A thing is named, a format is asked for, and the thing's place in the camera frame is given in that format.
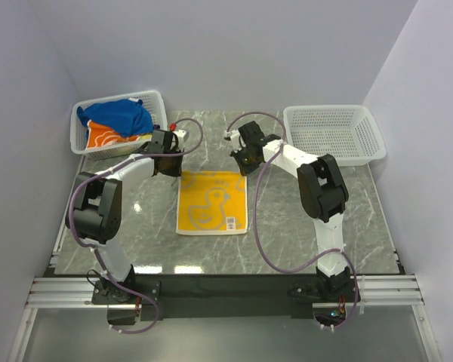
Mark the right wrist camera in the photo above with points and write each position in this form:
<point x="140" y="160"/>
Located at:
<point x="234" y="137"/>

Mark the yellow duck towel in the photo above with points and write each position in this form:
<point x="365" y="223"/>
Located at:
<point x="212" y="203"/>

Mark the white plastic basket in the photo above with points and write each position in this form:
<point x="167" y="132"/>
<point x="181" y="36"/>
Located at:
<point x="347" y="132"/>
<point x="151" y="100"/>

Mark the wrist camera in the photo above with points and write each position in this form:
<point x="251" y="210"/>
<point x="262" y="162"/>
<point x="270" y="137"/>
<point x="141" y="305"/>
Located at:
<point x="181" y="136"/>
<point x="234" y="137"/>

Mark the right white plastic basket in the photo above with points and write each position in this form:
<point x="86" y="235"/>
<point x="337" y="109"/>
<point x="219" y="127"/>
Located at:
<point x="347" y="132"/>

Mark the blue towel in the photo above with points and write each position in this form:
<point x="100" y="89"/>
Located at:
<point x="127" y="117"/>

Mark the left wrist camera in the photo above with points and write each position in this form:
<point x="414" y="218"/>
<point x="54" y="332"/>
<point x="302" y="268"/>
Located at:
<point x="181" y="136"/>

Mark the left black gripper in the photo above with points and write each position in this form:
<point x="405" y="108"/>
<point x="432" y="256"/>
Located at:
<point x="176" y="171"/>

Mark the black base beam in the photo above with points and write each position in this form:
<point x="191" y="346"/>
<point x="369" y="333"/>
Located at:
<point x="155" y="297"/>

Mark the orange towel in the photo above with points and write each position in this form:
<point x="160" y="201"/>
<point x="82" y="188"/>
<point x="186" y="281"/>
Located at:
<point x="101" y="136"/>

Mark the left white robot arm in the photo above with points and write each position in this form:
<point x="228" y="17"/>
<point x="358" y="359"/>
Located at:
<point x="94" y="214"/>

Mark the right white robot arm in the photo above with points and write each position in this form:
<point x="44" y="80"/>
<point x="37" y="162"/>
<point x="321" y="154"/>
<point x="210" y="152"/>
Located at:
<point x="323" y="196"/>

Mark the left white plastic basket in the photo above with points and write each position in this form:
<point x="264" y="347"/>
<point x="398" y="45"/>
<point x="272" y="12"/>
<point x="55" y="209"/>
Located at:
<point x="151" y="100"/>

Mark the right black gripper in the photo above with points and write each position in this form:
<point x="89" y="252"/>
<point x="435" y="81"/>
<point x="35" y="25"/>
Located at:
<point x="237" y="154"/>

